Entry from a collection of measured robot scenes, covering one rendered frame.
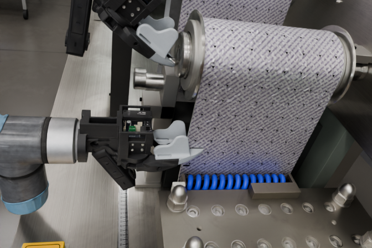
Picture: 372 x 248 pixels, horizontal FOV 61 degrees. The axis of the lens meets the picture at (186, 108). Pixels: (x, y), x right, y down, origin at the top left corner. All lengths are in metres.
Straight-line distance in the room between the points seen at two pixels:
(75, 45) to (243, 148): 0.34
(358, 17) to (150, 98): 0.43
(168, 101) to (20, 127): 0.25
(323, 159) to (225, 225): 0.30
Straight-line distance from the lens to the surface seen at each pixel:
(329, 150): 0.74
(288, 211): 0.64
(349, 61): 0.58
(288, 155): 0.65
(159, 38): 0.49
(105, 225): 0.70
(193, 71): 0.48
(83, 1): 0.47
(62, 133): 0.51
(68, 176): 0.78
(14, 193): 0.61
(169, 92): 0.57
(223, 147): 0.58
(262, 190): 0.62
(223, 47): 0.48
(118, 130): 0.50
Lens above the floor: 1.48
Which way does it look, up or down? 36 degrees down
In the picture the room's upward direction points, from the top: 12 degrees clockwise
